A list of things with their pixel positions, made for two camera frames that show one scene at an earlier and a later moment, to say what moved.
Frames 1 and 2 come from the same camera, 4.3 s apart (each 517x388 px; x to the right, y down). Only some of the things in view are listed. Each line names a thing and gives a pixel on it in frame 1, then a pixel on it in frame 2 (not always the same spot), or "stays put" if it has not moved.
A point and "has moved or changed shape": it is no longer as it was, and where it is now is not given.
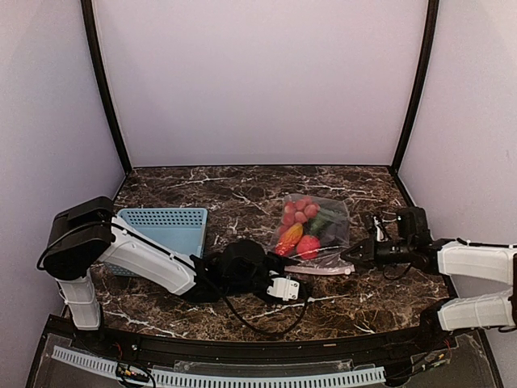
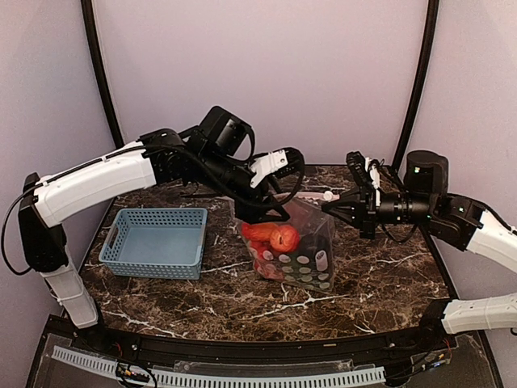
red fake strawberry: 308,246 → 258,231
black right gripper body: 393,255 → 369,212
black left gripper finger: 275,262 → 248,209
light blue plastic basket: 181,229 stays put
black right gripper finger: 359,259 → 350,215
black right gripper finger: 363,250 → 351,201
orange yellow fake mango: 289,239 has moved or changed shape
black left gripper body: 238,286 → 220,170
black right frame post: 431,22 stays put
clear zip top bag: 314,230 has moved or changed shape
